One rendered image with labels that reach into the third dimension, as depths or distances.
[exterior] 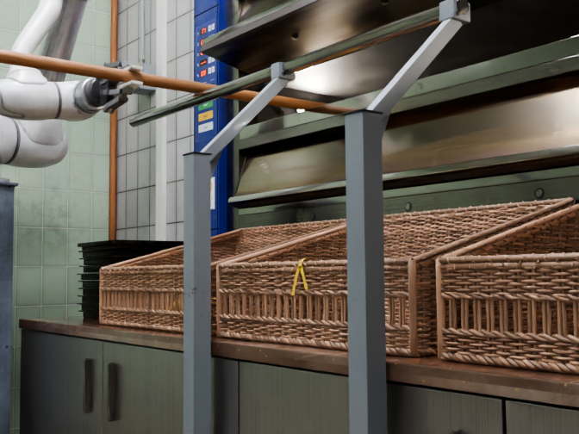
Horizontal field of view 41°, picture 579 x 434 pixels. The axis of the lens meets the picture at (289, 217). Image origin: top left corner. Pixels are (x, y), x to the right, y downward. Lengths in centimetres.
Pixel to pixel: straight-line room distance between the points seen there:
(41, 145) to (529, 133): 160
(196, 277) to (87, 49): 192
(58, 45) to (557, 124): 161
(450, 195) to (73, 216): 177
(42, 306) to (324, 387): 196
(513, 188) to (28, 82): 125
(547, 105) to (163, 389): 102
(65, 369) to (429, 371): 133
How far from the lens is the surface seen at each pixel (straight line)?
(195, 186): 152
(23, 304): 308
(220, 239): 232
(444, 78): 186
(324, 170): 211
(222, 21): 262
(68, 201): 315
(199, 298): 151
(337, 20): 210
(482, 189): 175
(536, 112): 170
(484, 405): 107
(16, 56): 184
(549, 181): 165
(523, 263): 108
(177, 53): 288
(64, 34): 262
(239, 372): 149
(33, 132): 262
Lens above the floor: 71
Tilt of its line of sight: 4 degrees up
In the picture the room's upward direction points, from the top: 1 degrees counter-clockwise
